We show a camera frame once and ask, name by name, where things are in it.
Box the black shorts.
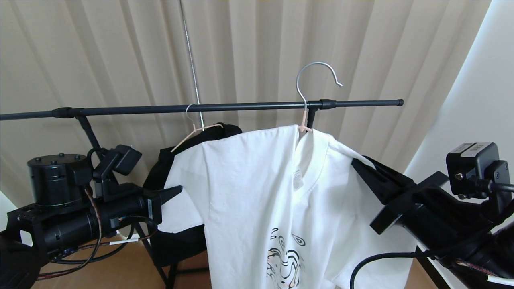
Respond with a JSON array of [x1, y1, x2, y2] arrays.
[[143, 123, 243, 267]]

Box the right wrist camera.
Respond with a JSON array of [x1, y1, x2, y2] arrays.
[[446, 142, 514, 201]]

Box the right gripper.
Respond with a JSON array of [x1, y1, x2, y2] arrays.
[[369, 171, 499, 258]]

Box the black clothes rack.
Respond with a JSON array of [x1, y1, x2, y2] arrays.
[[0, 98, 404, 289]]

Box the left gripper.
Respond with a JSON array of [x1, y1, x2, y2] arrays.
[[42, 194, 163, 252]]

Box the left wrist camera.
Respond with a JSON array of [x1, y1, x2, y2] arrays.
[[93, 144, 142, 201]]

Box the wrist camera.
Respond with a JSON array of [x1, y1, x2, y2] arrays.
[[446, 142, 514, 201], [93, 144, 142, 201]]

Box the white garment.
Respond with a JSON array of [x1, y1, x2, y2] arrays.
[[157, 124, 418, 289]]

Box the pink clothes hanger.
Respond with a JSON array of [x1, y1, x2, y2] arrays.
[[171, 104, 224, 153], [296, 62, 343, 134]]

